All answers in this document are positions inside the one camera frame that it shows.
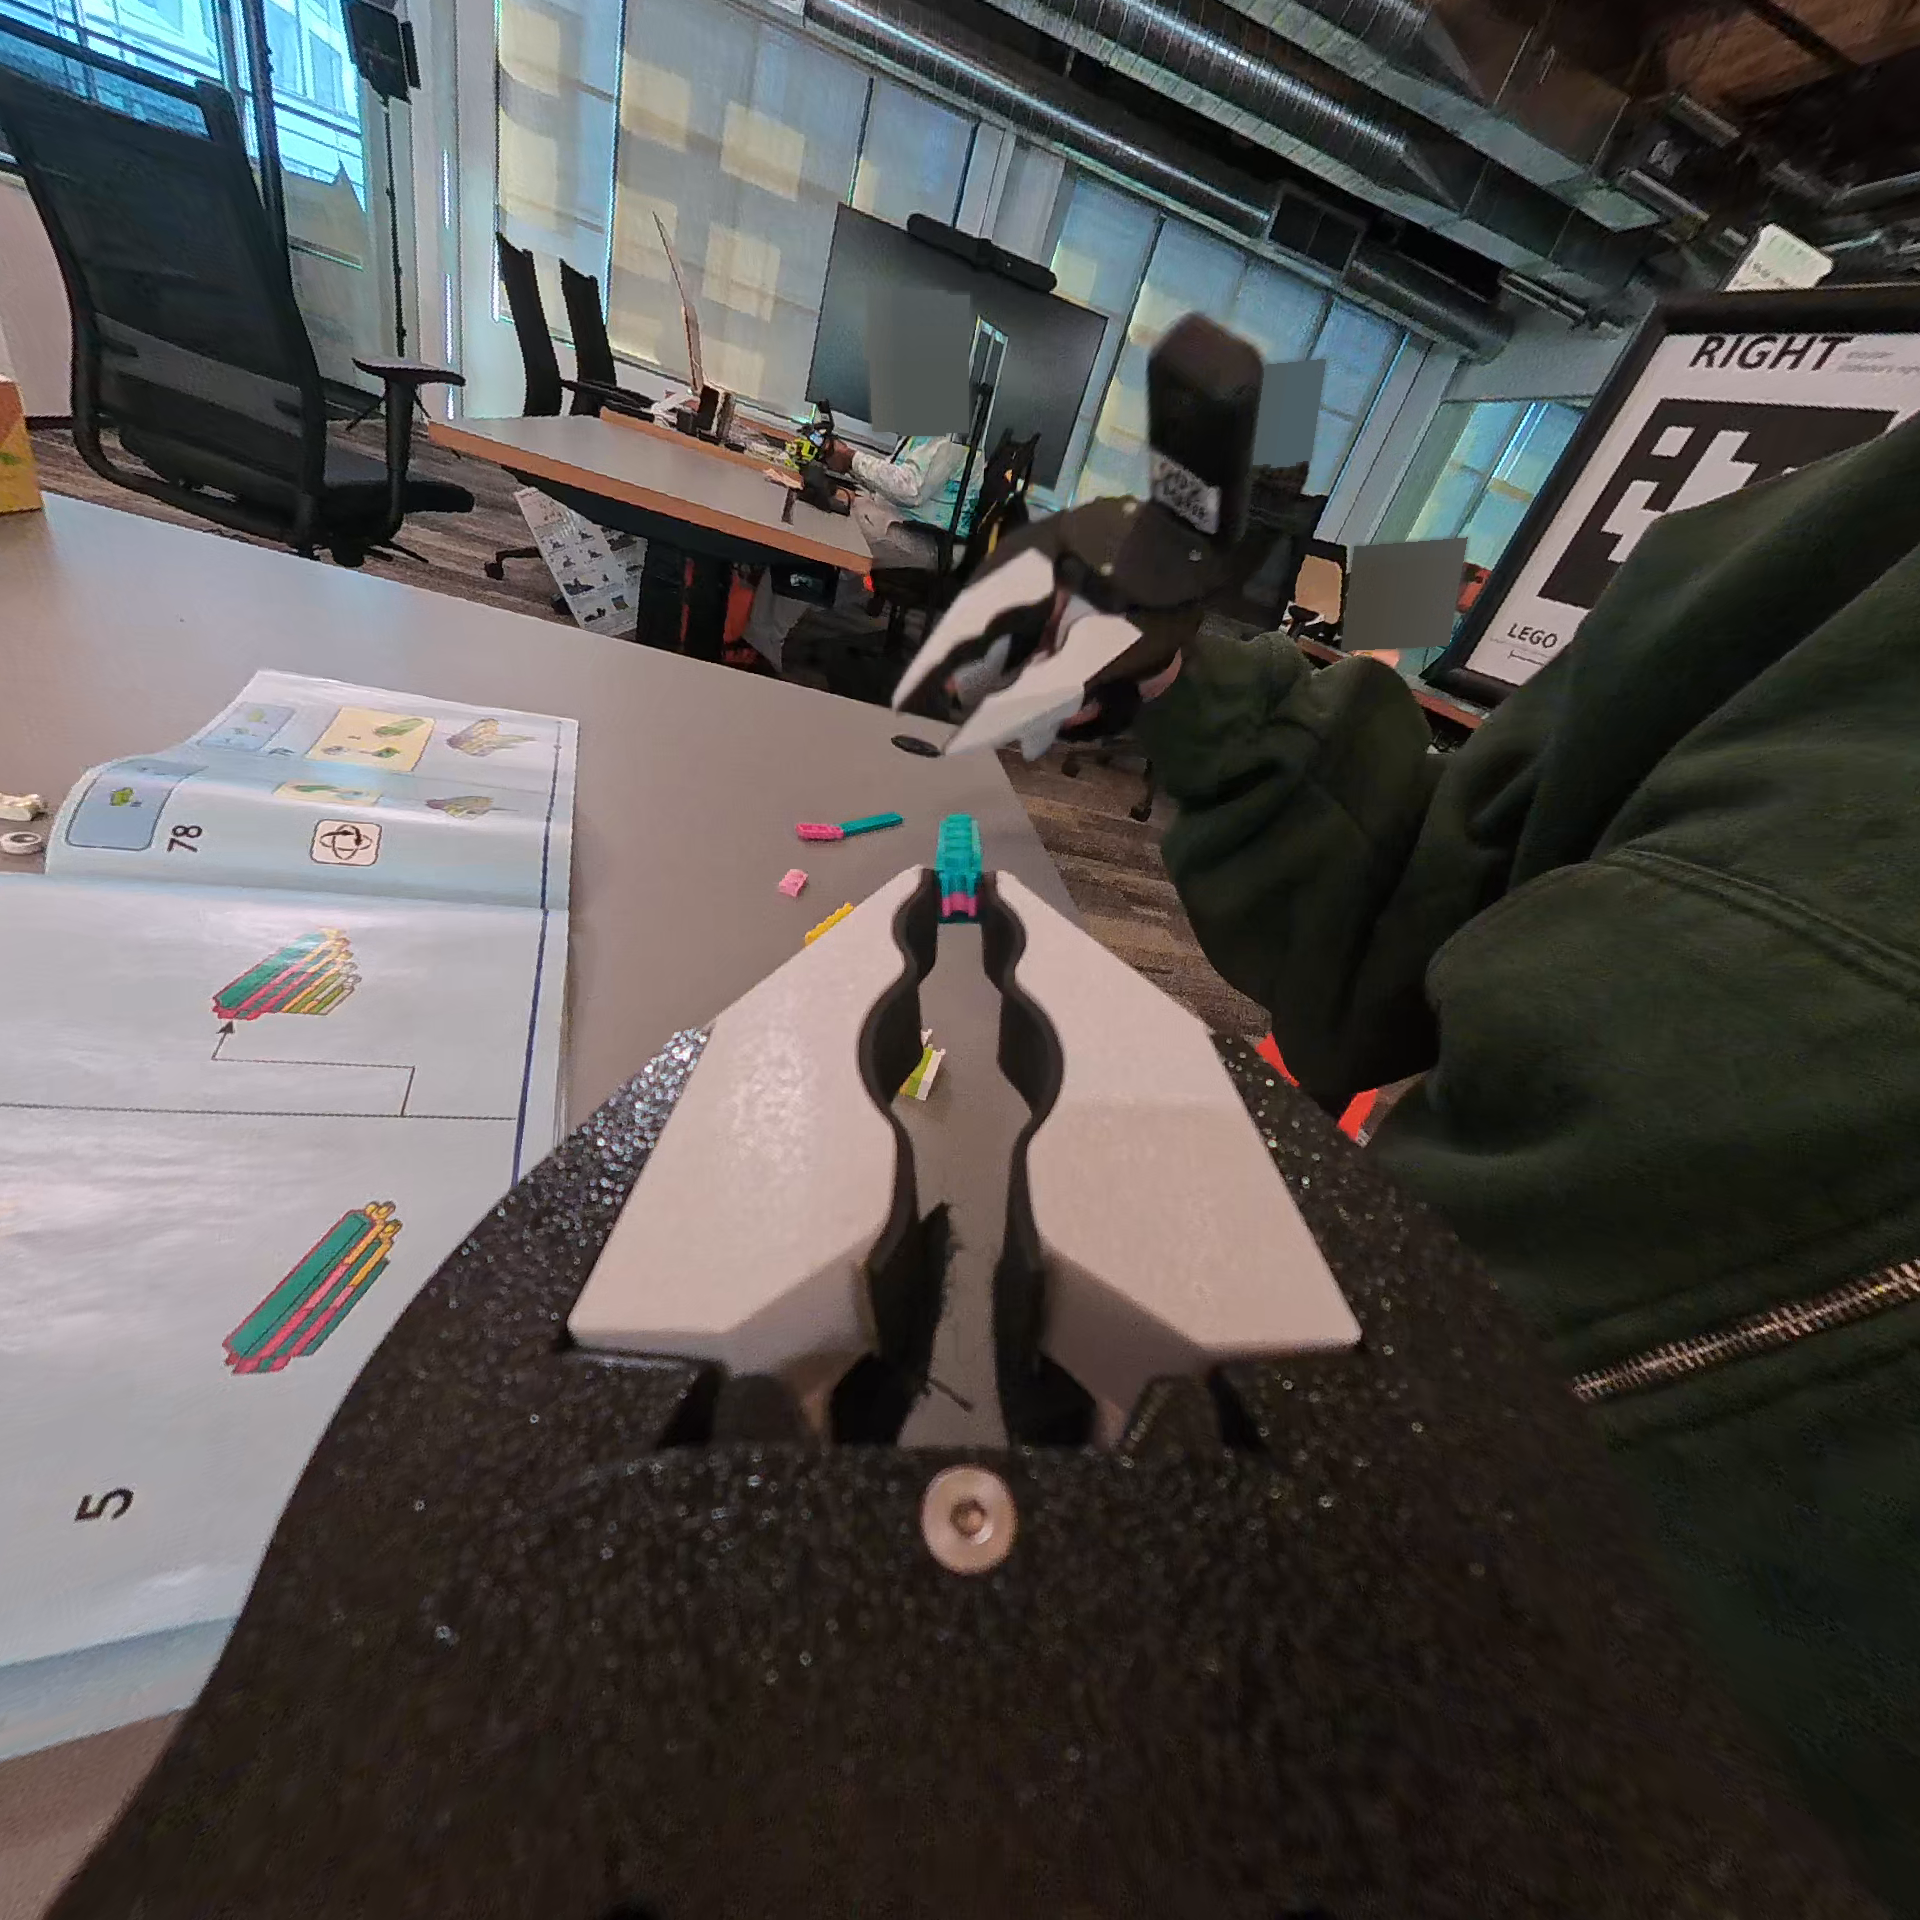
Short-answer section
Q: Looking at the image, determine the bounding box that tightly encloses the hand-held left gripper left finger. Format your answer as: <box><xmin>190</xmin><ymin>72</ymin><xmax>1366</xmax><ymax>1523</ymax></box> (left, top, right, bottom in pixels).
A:
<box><xmin>565</xmin><ymin>863</ymin><xmax>954</xmax><ymax>1436</ymax></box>

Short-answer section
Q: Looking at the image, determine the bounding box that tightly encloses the wood-edged office desk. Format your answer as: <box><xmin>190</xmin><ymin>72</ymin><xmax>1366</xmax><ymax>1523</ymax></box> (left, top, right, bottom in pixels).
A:
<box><xmin>426</xmin><ymin>411</ymin><xmax>889</xmax><ymax>664</ymax></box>

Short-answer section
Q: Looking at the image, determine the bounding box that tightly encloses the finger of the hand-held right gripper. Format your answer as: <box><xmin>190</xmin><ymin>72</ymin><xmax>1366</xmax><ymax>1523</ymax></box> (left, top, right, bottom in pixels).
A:
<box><xmin>945</xmin><ymin>612</ymin><xmax>1154</xmax><ymax>761</ymax></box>
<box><xmin>891</xmin><ymin>544</ymin><xmax>1065</xmax><ymax>715</ymax></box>

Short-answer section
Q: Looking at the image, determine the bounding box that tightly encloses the person's right forearm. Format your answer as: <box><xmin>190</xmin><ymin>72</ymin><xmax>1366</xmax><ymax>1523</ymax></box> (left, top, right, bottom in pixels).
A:
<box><xmin>1132</xmin><ymin>627</ymin><xmax>1508</xmax><ymax>1120</ymax></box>

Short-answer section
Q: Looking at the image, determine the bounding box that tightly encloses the small white hanging sign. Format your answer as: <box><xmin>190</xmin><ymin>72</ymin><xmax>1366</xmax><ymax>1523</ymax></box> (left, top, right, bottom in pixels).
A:
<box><xmin>1723</xmin><ymin>223</ymin><xmax>1835</xmax><ymax>296</ymax></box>

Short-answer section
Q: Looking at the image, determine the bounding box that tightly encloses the printed leaflet under desk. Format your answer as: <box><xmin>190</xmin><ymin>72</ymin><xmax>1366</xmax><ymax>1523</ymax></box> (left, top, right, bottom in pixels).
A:
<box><xmin>512</xmin><ymin>479</ymin><xmax>642</xmax><ymax>640</ymax></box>

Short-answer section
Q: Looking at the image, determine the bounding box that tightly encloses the orange plastic piece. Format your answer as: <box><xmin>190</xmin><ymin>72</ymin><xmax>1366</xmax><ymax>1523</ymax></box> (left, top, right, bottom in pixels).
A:
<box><xmin>1257</xmin><ymin>1027</ymin><xmax>1386</xmax><ymax>1151</ymax></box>

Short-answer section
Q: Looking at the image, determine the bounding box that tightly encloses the black tripod stand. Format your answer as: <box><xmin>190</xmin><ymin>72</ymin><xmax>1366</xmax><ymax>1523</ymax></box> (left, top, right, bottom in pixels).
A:
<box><xmin>341</xmin><ymin>0</ymin><xmax>426</xmax><ymax>365</ymax></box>

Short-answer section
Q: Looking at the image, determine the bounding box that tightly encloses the slim black chair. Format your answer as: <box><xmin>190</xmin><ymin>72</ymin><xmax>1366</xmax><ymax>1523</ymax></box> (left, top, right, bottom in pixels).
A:
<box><xmin>494</xmin><ymin>231</ymin><xmax>577</xmax><ymax>423</ymax></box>
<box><xmin>555</xmin><ymin>255</ymin><xmax>656</xmax><ymax>415</ymax></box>

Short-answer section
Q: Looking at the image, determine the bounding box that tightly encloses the black video bar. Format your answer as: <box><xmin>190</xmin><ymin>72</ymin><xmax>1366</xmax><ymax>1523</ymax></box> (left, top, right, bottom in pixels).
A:
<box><xmin>905</xmin><ymin>213</ymin><xmax>1059</xmax><ymax>291</ymax></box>

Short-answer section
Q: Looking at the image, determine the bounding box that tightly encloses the orange object under desk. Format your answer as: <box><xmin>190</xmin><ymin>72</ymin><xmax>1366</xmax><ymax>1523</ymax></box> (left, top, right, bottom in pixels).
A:
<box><xmin>680</xmin><ymin>550</ymin><xmax>755</xmax><ymax>664</ymax></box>

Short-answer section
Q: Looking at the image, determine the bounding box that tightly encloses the ceiling air duct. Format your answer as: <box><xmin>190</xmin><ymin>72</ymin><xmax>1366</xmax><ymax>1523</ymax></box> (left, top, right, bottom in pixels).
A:
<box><xmin>806</xmin><ymin>0</ymin><xmax>1508</xmax><ymax>344</ymax></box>

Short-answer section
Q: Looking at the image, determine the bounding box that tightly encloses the black white marker sign board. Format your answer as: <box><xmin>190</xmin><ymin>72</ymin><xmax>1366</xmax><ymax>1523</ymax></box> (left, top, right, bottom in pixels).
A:
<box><xmin>1437</xmin><ymin>284</ymin><xmax>1920</xmax><ymax>710</ymax></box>

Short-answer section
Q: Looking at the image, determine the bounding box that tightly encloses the large black monitor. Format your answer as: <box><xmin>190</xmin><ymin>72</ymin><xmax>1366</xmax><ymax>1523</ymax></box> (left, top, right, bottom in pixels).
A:
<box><xmin>804</xmin><ymin>203</ymin><xmax>1113</xmax><ymax>492</ymax></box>

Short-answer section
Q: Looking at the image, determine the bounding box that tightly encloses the black office chair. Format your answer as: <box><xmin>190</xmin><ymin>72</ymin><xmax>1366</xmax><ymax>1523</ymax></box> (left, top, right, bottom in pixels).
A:
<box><xmin>0</xmin><ymin>65</ymin><xmax>476</xmax><ymax>568</ymax></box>

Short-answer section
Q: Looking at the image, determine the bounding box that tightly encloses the lego instruction booklet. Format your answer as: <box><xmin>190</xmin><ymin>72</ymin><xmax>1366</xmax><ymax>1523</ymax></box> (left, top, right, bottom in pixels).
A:
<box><xmin>0</xmin><ymin>670</ymin><xmax>580</xmax><ymax>1760</ymax></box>

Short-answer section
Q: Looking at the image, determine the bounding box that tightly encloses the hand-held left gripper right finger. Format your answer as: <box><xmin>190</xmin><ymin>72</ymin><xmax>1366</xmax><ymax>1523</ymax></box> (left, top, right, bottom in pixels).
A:
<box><xmin>978</xmin><ymin>871</ymin><xmax>1364</xmax><ymax>1451</ymax></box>

